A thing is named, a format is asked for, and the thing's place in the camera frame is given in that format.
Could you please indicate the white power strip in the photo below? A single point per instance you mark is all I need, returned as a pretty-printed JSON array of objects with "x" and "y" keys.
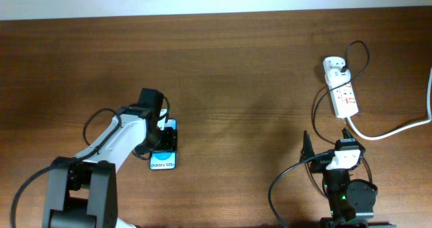
[{"x": 342, "y": 97}]

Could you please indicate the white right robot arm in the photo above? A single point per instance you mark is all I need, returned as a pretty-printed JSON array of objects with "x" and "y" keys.
[{"x": 351, "y": 201}]

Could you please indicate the white USB charger plug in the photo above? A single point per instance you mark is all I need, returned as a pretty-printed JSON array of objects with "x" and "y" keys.
[{"x": 334, "y": 77}]

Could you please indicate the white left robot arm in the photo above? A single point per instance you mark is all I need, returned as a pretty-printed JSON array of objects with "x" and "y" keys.
[{"x": 82, "y": 190}]

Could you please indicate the blue screen Galaxy smartphone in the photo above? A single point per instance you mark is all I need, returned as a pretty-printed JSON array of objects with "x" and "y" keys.
[{"x": 162, "y": 159}]

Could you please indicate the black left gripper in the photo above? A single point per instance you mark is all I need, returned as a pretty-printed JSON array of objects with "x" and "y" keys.
[{"x": 169, "y": 139}]

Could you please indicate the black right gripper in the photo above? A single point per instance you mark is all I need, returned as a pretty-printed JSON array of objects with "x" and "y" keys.
[{"x": 317, "y": 165}]

